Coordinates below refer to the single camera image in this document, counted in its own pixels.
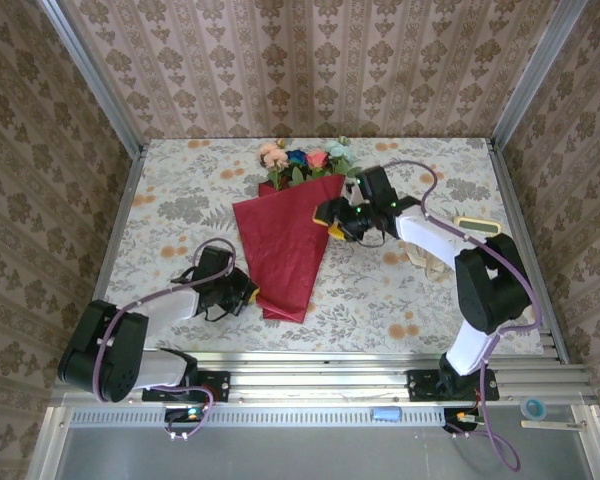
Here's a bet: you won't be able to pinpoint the slotted grey cable duct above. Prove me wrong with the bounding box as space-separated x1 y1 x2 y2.
68 409 449 427

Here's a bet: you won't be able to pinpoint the blue tape roll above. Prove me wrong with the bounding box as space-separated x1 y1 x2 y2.
519 397 549 419

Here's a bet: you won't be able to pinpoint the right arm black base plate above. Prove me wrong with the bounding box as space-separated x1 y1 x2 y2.
407 368 500 402

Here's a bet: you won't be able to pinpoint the blue artificial flower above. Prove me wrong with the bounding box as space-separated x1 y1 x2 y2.
285 148 309 184

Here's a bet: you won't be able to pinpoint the floral tablecloth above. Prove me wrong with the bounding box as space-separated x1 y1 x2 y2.
89 137 544 357

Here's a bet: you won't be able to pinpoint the aluminium side rail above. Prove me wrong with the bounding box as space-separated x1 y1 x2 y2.
487 139 571 364
74 144 147 366

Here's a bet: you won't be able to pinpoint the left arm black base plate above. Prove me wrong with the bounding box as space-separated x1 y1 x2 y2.
142 370 231 403

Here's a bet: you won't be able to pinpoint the black controller with green light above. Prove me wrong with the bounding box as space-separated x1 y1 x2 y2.
164 407 206 424

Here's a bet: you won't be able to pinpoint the coral red artificial flower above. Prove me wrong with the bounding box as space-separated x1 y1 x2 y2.
304 149 330 181

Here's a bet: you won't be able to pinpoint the dark red wrapping paper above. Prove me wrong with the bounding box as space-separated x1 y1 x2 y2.
232 173 347 325

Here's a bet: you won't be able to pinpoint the beige ribbon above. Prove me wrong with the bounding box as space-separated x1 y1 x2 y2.
404 239 459 285

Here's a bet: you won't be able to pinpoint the black controller with orange plug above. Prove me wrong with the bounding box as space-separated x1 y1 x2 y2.
443 408 484 434

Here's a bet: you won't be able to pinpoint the aluminium frame rails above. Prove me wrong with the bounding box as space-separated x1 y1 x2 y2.
49 349 596 407

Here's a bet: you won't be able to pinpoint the grey metal panel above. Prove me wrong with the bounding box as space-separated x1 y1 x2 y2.
27 405 600 480

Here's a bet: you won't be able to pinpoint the aluminium corner post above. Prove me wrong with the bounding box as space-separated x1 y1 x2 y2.
489 0 589 147
39 0 149 156

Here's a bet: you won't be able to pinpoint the gold calculator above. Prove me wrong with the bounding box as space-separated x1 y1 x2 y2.
452 214 504 239

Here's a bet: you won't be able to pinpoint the wooden ruler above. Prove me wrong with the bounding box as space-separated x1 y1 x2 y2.
520 420 589 432

